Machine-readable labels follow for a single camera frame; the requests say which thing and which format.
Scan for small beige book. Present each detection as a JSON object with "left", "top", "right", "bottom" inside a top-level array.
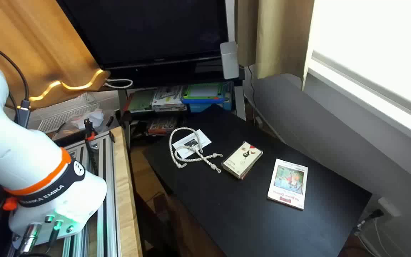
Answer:
[{"left": 221, "top": 140, "right": 264, "bottom": 181}]

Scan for white card with dark picture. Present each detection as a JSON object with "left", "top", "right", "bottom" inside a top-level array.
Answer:
[{"left": 171, "top": 128, "right": 212, "bottom": 161}]

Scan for stacked media cases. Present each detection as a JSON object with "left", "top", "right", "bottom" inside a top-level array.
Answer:
[{"left": 145, "top": 114, "right": 179, "bottom": 138}]

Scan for white colourful game box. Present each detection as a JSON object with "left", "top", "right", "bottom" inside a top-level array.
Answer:
[{"left": 149, "top": 84, "right": 188, "bottom": 113}]

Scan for black television stand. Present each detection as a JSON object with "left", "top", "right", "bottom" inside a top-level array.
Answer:
[{"left": 109, "top": 68, "right": 245, "bottom": 140}]

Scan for green flat box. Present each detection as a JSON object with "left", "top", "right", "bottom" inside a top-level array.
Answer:
[{"left": 129, "top": 88, "right": 155, "bottom": 114}]

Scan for white box-shaped device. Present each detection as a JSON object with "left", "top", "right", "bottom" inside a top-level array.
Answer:
[{"left": 218, "top": 40, "right": 241, "bottom": 81}]

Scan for wooden plank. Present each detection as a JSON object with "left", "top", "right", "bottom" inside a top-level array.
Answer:
[{"left": 109, "top": 125, "right": 144, "bottom": 257}]

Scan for black flat screen television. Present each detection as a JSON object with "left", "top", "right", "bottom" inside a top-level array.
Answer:
[{"left": 55, "top": 0, "right": 231, "bottom": 74}]

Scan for black red hand tool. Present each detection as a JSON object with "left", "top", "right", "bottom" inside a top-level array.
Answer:
[{"left": 82, "top": 117, "right": 99, "bottom": 175}]

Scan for wide golden curtain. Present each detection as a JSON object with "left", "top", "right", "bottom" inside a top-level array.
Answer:
[{"left": 235, "top": 0, "right": 315, "bottom": 80}]

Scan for crumpled white plastic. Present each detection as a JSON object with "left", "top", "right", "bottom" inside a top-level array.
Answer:
[{"left": 38, "top": 91, "right": 121, "bottom": 133}]

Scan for golden wavy-edged drape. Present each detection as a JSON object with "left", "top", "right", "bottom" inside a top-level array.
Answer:
[{"left": 0, "top": 0, "right": 111, "bottom": 110}]

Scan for white rope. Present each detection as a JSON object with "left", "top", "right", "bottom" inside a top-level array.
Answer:
[{"left": 167, "top": 125, "right": 224, "bottom": 174}]

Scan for thin white cable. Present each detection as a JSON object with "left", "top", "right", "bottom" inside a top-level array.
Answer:
[{"left": 104, "top": 77, "right": 134, "bottom": 90}]

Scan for aluminium rail frame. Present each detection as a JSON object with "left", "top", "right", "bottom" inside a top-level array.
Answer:
[{"left": 47, "top": 130, "right": 121, "bottom": 257}]

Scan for thick black cable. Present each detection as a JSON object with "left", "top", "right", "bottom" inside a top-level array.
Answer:
[{"left": 0, "top": 37, "right": 31, "bottom": 128}]

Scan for white wall plug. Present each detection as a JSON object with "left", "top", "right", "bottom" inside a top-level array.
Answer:
[{"left": 378, "top": 197, "right": 402, "bottom": 218}]

